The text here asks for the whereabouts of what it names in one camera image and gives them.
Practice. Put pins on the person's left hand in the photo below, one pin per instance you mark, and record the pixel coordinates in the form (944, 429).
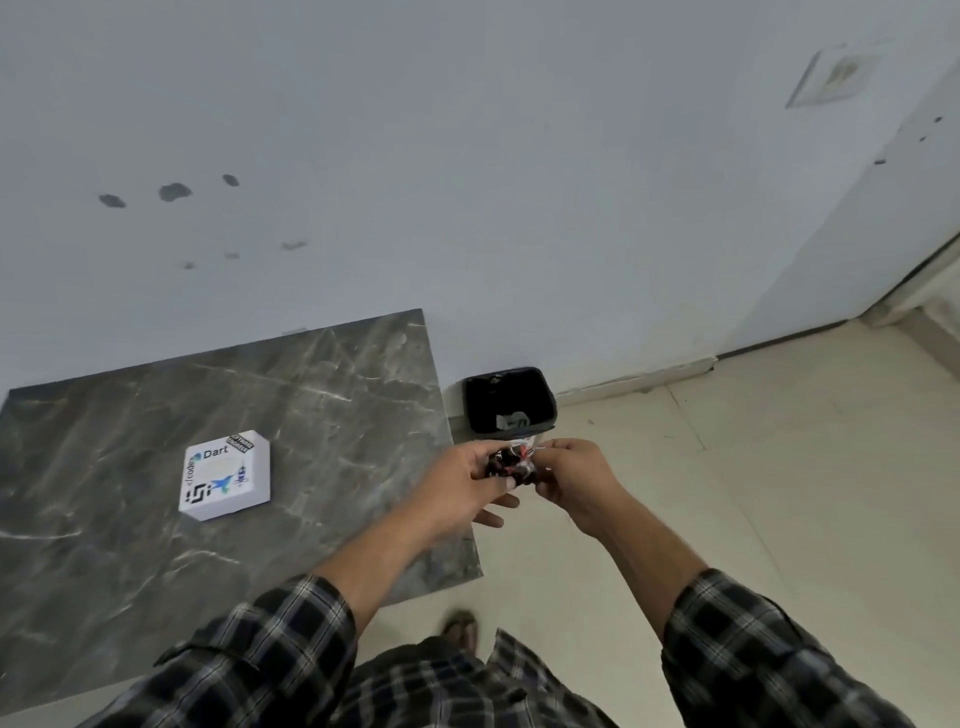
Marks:
(454, 484)

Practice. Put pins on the person's right hand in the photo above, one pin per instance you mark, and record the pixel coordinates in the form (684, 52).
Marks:
(589, 480)

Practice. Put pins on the person's right fingers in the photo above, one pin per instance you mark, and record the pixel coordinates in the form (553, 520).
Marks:
(551, 465)

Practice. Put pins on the person's left fingers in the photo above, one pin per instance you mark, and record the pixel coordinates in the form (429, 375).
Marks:
(499, 504)

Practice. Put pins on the clear bag of black parts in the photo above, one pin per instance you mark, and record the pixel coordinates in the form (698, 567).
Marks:
(514, 463)

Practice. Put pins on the person's right forearm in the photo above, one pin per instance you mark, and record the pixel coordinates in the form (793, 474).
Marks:
(645, 559)

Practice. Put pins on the person's left forearm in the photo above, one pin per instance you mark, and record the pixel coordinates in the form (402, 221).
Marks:
(375, 551)

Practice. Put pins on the white paper scrap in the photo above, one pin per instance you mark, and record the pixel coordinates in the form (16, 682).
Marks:
(515, 421)

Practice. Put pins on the black trash bin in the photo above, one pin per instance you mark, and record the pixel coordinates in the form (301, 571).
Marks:
(499, 397)

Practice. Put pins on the brown sandal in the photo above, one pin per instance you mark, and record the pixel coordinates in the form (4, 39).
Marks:
(461, 631)

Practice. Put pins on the black checked shirt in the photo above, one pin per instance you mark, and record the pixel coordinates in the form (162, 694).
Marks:
(285, 660)

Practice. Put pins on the white box with stickers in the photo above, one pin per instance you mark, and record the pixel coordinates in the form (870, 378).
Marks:
(223, 476)

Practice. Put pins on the white wall plate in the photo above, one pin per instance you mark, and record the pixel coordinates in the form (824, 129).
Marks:
(836, 75)

